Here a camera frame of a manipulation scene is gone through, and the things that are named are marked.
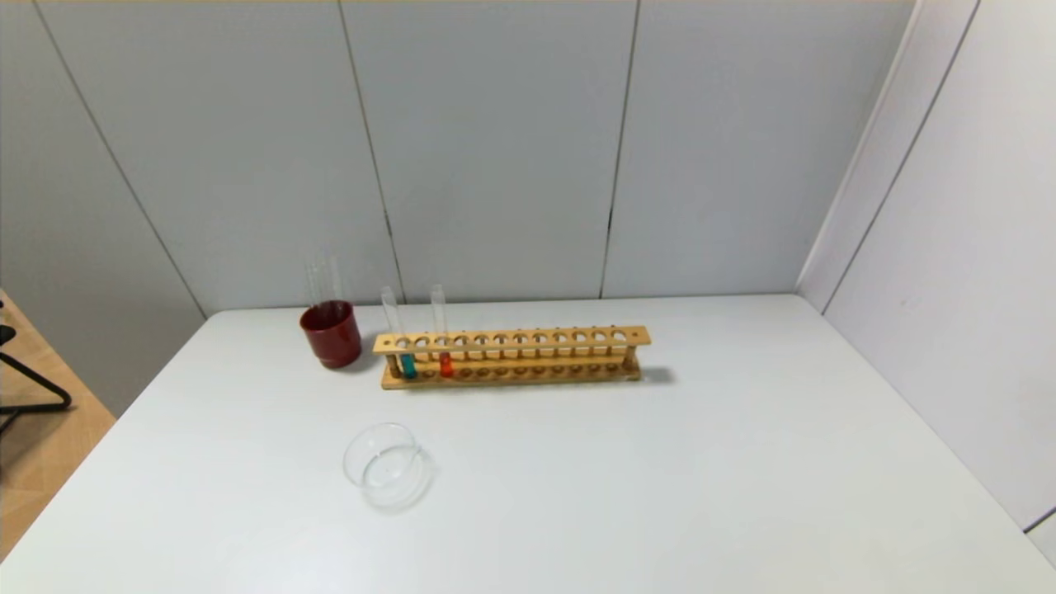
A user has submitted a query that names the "clear glass beaker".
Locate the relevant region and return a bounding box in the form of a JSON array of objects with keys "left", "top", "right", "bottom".
[{"left": 342, "top": 422, "right": 434, "bottom": 508}]

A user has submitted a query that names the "test tube with red pigment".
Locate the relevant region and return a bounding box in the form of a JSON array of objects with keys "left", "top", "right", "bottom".
[{"left": 430, "top": 285, "right": 455, "bottom": 379}]

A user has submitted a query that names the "black metal stand leg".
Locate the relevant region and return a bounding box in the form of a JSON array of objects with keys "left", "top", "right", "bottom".
[{"left": 0, "top": 324, "right": 73, "bottom": 434}]

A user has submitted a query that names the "dark red plastic cup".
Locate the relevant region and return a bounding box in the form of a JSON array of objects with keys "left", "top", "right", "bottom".
[{"left": 299, "top": 300, "right": 362, "bottom": 370}]

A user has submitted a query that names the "wooden test tube rack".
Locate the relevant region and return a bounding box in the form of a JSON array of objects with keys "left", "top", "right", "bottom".
[{"left": 373, "top": 325, "right": 653, "bottom": 390}]

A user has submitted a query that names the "test tube with blue pigment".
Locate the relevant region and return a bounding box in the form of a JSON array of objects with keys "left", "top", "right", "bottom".
[{"left": 380, "top": 286, "right": 417, "bottom": 380}]

